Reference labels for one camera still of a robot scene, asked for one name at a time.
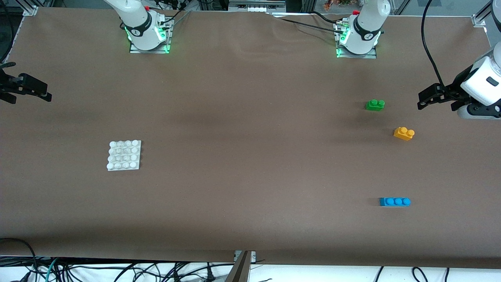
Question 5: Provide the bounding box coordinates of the yellow two-stud block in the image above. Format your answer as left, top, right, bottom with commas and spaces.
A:
393, 127, 415, 141

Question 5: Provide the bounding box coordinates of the white studded base plate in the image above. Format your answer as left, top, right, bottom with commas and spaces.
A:
106, 139, 142, 172

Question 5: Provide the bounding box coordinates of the blue three-stud block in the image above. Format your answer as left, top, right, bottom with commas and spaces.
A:
379, 197, 411, 207

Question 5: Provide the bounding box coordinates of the orange background clutter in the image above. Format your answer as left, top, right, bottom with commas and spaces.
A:
323, 0, 353, 10

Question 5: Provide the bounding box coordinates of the brown table cover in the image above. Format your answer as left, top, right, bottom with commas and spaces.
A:
0, 7, 501, 269

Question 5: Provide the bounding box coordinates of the grey power strip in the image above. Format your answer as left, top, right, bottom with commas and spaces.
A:
228, 0, 287, 13

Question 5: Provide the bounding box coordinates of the aluminium table side rail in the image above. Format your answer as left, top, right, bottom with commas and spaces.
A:
6, 15, 25, 63
484, 25, 496, 53

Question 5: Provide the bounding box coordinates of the black arm base cable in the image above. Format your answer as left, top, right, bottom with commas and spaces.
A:
157, 0, 192, 28
311, 11, 341, 23
279, 18, 339, 31

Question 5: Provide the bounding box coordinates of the black looped floor cable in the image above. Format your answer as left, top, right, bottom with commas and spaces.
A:
0, 238, 38, 282

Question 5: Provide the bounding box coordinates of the teal floor cable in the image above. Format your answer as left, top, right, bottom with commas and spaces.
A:
45, 257, 60, 282

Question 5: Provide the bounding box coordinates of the aluminium frame profile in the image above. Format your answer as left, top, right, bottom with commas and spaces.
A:
224, 251, 252, 282

